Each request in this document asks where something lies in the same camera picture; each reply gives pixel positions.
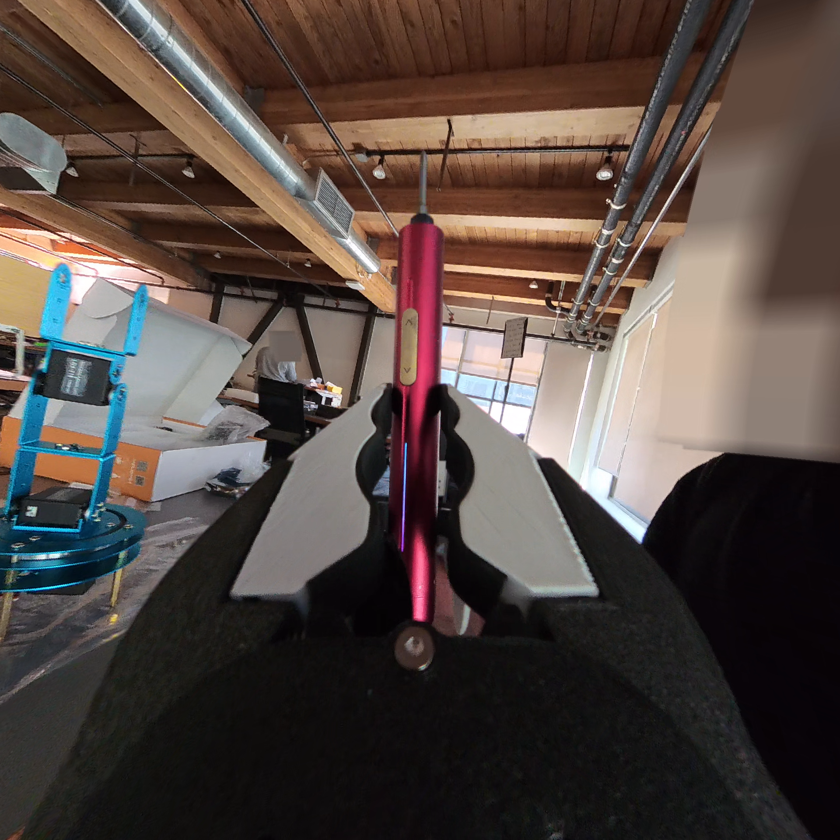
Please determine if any silver foil bag with parts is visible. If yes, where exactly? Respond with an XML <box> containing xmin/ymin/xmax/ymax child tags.
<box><xmin>205</xmin><ymin>462</ymin><xmax>266</xmax><ymax>494</ymax></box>

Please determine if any white and orange cardboard box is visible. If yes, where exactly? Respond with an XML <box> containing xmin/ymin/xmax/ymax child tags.
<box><xmin>0</xmin><ymin>276</ymin><xmax>270</xmax><ymax>503</ymax></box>

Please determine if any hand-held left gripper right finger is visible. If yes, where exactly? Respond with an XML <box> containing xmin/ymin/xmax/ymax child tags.
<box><xmin>438</xmin><ymin>384</ymin><xmax>601</xmax><ymax>601</ymax></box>

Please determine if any red electric screwdriver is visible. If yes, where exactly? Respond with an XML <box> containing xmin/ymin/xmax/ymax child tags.
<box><xmin>387</xmin><ymin>151</ymin><xmax>447</xmax><ymax>624</ymax></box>

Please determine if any silver duct elbow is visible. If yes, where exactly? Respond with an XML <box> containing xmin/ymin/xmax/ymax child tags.
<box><xmin>0</xmin><ymin>112</ymin><xmax>68</xmax><ymax>194</ymax></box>

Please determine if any clear plastic bag with parts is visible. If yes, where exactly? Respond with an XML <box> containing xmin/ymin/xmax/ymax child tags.
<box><xmin>202</xmin><ymin>405</ymin><xmax>270</xmax><ymax>442</ymax></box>

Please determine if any blue robot arm base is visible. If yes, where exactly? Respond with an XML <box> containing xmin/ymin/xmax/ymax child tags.
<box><xmin>0</xmin><ymin>262</ymin><xmax>148</xmax><ymax>641</ymax></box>

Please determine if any long silver air duct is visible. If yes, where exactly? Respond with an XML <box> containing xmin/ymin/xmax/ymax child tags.
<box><xmin>98</xmin><ymin>0</ymin><xmax>383</xmax><ymax>275</ymax></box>

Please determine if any black office chair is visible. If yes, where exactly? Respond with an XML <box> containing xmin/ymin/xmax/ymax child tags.
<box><xmin>258</xmin><ymin>379</ymin><xmax>307</xmax><ymax>463</ymax></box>

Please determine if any clear plastic sheet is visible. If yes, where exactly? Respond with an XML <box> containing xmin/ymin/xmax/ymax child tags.
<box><xmin>0</xmin><ymin>512</ymin><xmax>224</xmax><ymax>697</ymax></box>

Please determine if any thin metal ceiling conduit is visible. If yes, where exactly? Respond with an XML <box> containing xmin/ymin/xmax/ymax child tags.
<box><xmin>596</xmin><ymin>125</ymin><xmax>715</xmax><ymax>319</ymax></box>

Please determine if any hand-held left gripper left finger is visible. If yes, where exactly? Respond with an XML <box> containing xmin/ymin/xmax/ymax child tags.
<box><xmin>230</xmin><ymin>384</ymin><xmax>395</xmax><ymax>601</ymax></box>

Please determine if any black light track rail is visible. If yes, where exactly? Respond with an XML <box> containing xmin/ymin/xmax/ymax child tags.
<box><xmin>354</xmin><ymin>146</ymin><xmax>631</xmax><ymax>160</ymax></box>

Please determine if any person's black top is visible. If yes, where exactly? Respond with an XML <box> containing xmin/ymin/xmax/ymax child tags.
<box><xmin>643</xmin><ymin>453</ymin><xmax>840</xmax><ymax>840</ymax></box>

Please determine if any pale window blind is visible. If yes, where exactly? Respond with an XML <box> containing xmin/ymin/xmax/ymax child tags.
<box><xmin>596</xmin><ymin>308</ymin><xmax>658</xmax><ymax>480</ymax></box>

